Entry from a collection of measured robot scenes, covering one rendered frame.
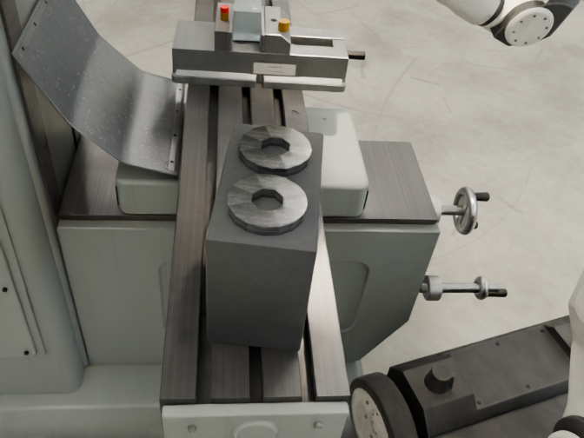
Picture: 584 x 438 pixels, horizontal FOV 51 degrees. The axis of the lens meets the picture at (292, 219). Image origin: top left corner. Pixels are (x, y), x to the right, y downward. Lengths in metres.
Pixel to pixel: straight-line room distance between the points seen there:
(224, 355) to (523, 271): 1.69
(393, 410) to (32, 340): 0.79
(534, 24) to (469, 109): 2.02
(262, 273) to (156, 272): 0.69
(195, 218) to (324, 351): 0.30
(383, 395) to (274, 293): 0.50
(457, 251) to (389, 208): 1.03
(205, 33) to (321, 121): 0.31
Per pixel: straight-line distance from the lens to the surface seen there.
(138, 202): 1.22
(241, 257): 0.66
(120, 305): 1.45
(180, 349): 0.79
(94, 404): 1.60
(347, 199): 1.22
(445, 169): 2.67
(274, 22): 1.25
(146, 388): 1.60
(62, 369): 1.57
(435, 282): 1.46
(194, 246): 0.90
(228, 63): 1.24
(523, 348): 1.32
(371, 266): 1.37
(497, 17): 1.12
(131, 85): 1.33
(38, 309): 1.40
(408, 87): 3.17
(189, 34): 1.28
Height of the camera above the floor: 1.56
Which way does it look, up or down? 43 degrees down
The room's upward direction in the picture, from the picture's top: 7 degrees clockwise
